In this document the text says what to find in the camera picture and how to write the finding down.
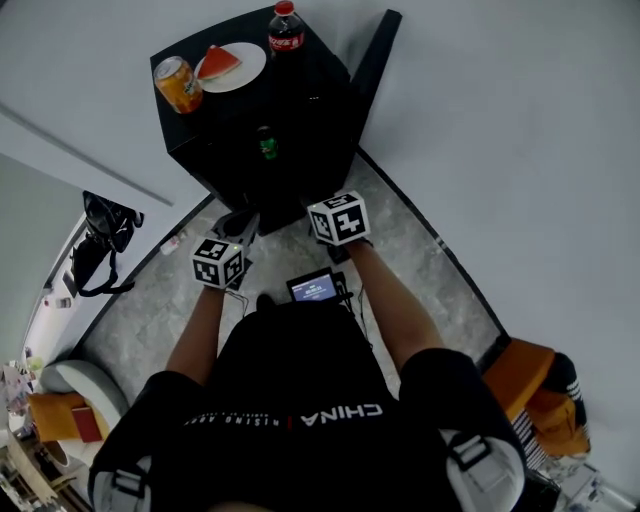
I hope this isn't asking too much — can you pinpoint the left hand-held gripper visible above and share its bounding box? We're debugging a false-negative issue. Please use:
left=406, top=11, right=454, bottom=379
left=190, top=210, right=262, bottom=292

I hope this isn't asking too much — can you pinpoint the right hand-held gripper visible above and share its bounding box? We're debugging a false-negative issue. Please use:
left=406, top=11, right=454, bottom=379
left=306, top=189, right=374, bottom=265

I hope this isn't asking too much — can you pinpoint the black mini fridge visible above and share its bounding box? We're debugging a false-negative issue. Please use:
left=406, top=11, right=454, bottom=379
left=149, top=8, right=403, bottom=236

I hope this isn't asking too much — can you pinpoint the green soda can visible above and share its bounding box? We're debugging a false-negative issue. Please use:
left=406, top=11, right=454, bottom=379
left=257, top=125, right=282, bottom=162

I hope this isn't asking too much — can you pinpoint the orange soda can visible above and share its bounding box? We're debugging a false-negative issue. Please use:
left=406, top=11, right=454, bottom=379
left=152, top=55, right=204, bottom=115

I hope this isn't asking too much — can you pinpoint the cola bottle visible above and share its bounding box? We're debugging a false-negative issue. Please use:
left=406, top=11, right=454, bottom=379
left=267, top=0, right=306, bottom=101

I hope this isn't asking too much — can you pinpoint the person's right forearm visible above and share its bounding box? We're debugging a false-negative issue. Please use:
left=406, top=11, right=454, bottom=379
left=347, top=242, right=446, bottom=386

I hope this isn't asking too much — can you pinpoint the person's left forearm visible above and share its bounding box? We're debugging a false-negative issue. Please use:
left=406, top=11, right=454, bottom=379
left=164, top=287, right=226, bottom=386

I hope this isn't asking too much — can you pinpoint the black shoulder bag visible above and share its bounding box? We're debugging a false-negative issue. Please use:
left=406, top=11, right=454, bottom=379
left=69, top=232, right=136, bottom=298

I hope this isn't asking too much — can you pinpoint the chest-mounted screen device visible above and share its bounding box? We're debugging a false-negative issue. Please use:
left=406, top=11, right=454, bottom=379
left=285, top=269, right=347, bottom=304

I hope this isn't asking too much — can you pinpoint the black hanging backpack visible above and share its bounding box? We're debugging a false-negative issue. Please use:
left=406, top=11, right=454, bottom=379
left=82, top=190, right=145, bottom=254

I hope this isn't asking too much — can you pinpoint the white plate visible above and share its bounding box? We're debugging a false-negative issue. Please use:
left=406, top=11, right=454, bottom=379
left=193, top=41, right=268, bottom=94

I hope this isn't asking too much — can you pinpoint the red watermelon slice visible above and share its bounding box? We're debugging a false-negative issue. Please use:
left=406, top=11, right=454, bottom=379
left=196, top=44, right=242, bottom=81

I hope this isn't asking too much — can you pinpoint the person's black shirt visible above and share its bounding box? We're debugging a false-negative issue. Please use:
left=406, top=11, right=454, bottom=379
left=87, top=304, right=526, bottom=512

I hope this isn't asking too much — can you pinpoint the white round armchair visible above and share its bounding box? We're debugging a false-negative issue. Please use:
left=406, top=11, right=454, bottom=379
left=39, top=359, right=129, bottom=469

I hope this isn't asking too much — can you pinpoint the orange seat pad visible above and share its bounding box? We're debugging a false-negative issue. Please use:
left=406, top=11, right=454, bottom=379
left=482, top=338, right=556, bottom=421

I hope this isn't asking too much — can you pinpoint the red book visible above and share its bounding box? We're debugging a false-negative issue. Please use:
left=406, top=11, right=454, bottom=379
left=71, top=405, right=104, bottom=444

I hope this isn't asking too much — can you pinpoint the orange cushion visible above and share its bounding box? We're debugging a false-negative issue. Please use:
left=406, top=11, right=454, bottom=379
left=27, top=392, right=109, bottom=444

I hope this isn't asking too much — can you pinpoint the orange jacket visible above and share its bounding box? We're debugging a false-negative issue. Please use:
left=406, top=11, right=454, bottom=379
left=527, top=387, right=591, bottom=457

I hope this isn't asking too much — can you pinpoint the grey right shoulder strap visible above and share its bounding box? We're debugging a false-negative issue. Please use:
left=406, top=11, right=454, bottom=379
left=439, top=428, right=524, bottom=512

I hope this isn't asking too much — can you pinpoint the grey shoulder strap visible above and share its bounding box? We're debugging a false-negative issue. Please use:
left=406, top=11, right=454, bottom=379
left=439, top=428, right=524, bottom=512
left=89, top=457, right=154, bottom=512

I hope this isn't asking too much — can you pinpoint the grey left shoulder strap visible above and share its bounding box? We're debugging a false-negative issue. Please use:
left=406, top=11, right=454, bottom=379
left=89, top=457, right=154, bottom=512

